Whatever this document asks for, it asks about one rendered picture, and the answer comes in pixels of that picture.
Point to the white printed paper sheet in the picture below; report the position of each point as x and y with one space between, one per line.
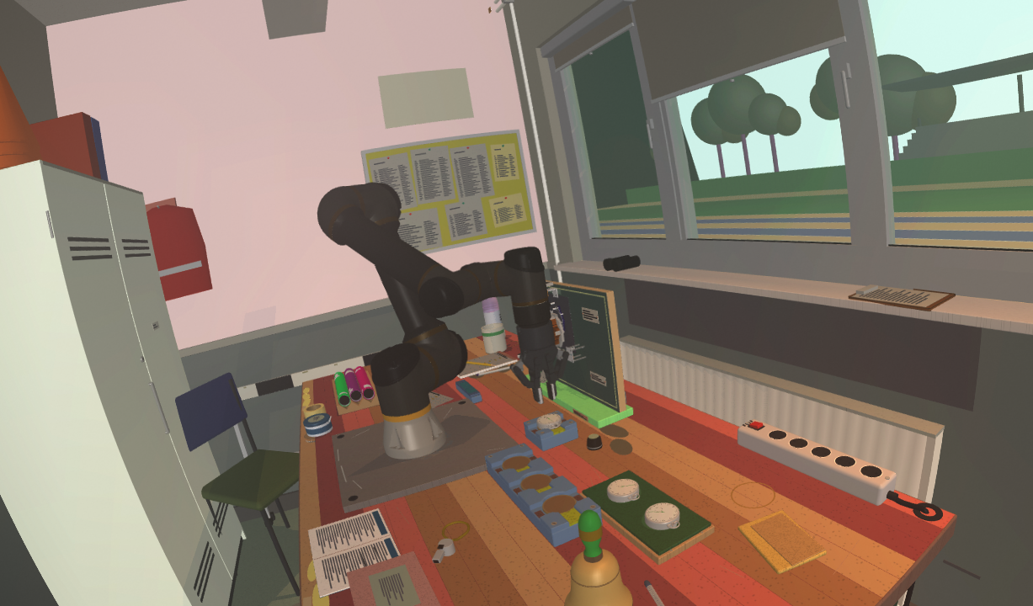
348 530
352 566

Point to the brown clipboard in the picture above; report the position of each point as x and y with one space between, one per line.
902 297

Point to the blue check cradle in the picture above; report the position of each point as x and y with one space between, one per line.
553 438

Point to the pink grey booklet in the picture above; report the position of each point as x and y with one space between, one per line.
394 582

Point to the beige wall panel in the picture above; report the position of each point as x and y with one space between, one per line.
426 98

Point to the grey window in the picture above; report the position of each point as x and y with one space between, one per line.
777 194

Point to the black binoculars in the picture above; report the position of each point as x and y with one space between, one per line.
621 263

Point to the white whistle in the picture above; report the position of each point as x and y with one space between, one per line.
444 550

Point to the green teaching model board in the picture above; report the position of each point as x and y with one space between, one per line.
596 353

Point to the white radiator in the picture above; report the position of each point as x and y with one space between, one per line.
777 396

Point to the green wooden tray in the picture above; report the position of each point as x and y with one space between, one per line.
651 534

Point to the white pen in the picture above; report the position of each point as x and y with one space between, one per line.
491 368

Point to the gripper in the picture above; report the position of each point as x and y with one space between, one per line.
539 351

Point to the white power strip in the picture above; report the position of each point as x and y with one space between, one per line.
819 459

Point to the white locker cabinet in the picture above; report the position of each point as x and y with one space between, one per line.
78 396

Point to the yellow notice board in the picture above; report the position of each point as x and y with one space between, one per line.
457 181

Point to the orange cone stack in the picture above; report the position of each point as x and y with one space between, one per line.
2 118

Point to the white stopwatch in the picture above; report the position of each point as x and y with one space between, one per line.
623 490
551 421
662 515

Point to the grey-brown base plate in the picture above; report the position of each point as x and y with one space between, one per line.
474 454

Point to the grey roller blind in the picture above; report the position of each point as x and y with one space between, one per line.
735 46

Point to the grey ceiling block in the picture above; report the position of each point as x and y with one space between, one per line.
295 17

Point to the blue green chair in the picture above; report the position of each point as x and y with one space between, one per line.
247 480

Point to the red wall box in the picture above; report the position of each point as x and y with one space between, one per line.
178 248

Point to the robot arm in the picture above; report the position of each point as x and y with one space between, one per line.
415 290

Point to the blue three-pocket rack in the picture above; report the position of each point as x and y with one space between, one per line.
540 498

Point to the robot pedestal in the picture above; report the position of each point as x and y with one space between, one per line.
413 438

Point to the wooden baton tray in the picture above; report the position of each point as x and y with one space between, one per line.
356 402

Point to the grey pen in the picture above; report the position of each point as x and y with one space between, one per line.
654 593

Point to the blue small block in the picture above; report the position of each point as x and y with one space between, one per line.
468 390

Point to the black small knob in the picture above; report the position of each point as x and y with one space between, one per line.
595 442

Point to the yellow tape roll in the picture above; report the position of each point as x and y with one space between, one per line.
315 410

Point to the blue white tape roll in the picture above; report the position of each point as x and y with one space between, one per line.
318 427

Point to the pink baton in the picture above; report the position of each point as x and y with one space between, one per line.
364 381

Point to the yellow flat pad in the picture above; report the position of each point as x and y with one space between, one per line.
781 543

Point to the white bottle purple cap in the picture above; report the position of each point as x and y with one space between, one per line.
492 328

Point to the magenta baton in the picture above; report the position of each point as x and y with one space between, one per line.
353 384

